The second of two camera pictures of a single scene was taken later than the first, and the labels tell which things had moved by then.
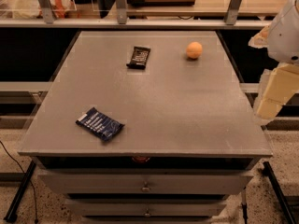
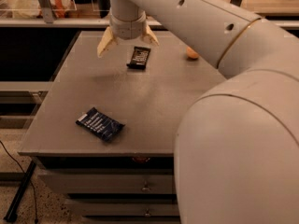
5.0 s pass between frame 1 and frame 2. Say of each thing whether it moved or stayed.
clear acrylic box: stayed
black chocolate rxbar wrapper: stayed
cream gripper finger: moved
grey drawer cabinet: stayed
